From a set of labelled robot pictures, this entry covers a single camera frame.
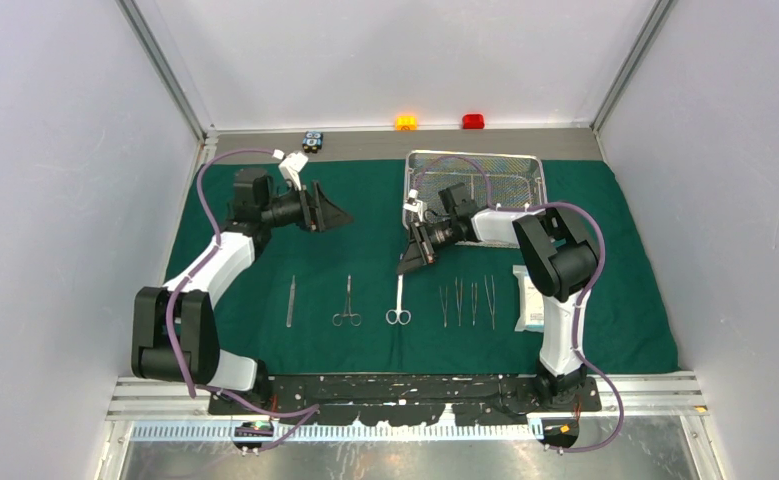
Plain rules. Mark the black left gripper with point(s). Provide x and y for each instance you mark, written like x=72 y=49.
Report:
x=320 y=214

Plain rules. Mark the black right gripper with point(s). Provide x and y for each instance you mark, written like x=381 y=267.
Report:
x=420 y=249

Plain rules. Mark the steel surgical forceps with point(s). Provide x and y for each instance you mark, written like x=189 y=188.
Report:
x=444 y=302

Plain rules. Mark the steel ring-handled scissors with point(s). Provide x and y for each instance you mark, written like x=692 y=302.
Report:
x=398 y=315

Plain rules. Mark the metal mesh instrument tray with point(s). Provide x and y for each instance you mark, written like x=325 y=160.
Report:
x=506 y=186

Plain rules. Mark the steel needle holder clamp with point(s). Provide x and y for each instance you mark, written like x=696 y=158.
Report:
x=474 y=297

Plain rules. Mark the green surgical drape cloth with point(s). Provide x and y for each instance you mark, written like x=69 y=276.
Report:
x=626 y=324

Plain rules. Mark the steel ring-handled hemostat clamp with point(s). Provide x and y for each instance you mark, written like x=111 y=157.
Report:
x=347 y=313

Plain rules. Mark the long steel probe rod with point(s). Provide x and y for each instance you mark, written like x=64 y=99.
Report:
x=291 y=302

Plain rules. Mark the white sterile packet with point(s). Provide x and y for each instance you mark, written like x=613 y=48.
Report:
x=531 y=310

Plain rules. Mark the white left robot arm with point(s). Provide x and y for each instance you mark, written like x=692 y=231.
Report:
x=175 y=336

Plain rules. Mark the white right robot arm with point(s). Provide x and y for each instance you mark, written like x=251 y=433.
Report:
x=563 y=252

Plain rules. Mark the blue owl toy block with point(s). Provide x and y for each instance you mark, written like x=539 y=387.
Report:
x=312 y=141

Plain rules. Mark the yellow toy block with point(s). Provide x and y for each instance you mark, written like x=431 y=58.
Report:
x=406 y=123

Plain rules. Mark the red toy block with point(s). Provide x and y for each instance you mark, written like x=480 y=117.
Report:
x=473 y=121

